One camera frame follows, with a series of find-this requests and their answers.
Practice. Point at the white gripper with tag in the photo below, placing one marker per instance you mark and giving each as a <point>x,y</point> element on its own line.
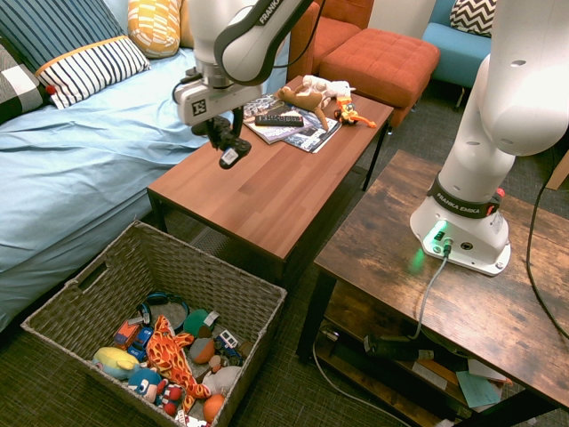
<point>213,100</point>

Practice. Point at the black Sony gamepad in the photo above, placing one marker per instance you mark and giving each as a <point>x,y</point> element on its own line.
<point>233,147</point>

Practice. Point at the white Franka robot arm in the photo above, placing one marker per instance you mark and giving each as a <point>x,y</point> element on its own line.
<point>480,155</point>

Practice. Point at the grey woven basket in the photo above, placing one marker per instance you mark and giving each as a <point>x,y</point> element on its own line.
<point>178,267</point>

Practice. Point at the grey blue magazine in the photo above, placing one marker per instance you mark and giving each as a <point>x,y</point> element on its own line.
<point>275,131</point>

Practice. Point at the black remote control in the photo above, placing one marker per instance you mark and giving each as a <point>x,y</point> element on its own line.
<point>280,120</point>

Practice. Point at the brown plush toy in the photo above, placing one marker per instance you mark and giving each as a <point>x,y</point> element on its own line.
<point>302,100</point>

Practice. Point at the reddish wooden coffee table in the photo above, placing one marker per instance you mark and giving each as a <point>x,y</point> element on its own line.
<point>275,191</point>

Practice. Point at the dark cover magazine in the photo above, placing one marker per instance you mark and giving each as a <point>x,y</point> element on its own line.
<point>318,135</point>

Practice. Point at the white unicorn plush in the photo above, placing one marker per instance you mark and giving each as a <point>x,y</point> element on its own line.
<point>329,86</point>

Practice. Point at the orange toy excavator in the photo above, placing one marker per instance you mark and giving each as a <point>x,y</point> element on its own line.
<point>347,111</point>

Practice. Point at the yellow patterned pillow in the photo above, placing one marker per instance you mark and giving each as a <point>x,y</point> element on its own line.
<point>153,26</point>

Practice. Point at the orange armchair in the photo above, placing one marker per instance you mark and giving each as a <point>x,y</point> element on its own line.
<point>338,31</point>

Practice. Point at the bed with light blue sheet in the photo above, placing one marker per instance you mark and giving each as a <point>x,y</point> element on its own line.
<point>89,178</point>

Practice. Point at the white navy striped pillow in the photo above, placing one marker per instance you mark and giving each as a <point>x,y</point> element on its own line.
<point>89,66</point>

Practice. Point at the orange tufted ottoman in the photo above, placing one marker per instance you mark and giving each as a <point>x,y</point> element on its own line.
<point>378,58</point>

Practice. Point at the blue black headphones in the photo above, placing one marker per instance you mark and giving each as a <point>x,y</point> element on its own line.
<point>153,297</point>

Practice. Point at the green plush ball with tag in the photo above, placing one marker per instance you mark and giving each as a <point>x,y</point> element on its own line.
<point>195,322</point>

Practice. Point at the dark blue striped pillow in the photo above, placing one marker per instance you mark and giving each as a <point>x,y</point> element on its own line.
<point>44,26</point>

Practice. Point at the black white checked pillow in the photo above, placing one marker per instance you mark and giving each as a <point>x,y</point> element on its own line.
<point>18,84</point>

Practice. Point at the blue white toy truck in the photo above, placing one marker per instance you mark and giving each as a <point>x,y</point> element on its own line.
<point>226,341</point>

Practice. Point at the rustic dark wooden table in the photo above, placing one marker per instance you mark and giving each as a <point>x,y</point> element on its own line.
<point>400,267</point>

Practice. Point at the grey orange plush ball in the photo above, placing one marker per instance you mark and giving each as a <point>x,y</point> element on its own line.
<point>202,351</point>

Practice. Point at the orange toy truck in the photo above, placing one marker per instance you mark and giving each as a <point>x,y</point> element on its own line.
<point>126,333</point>

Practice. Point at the blue police toy car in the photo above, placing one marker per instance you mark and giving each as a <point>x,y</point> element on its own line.
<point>141,340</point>

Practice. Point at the orange flame pattern plush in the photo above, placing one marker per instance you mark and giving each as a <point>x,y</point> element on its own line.
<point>171,356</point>

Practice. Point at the blue chair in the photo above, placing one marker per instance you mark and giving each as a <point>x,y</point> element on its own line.
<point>453,49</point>

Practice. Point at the white grey plush toy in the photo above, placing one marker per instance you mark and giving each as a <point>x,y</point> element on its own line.
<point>222,378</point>

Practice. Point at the yellow plush toy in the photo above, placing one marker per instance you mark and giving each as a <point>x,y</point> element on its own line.
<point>113,360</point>

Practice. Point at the black white chevron pillow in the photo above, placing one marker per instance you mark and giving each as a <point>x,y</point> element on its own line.
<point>471,15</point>

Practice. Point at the Captain America plush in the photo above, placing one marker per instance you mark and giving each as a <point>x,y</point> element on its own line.
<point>144,382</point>

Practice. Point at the black power adapter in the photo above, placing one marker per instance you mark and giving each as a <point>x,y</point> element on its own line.
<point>391,349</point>

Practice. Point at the light wooden furniture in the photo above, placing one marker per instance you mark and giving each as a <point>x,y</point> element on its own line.
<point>560,171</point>

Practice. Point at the teal paper sheet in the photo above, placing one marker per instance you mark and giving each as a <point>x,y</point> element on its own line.
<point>478,389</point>

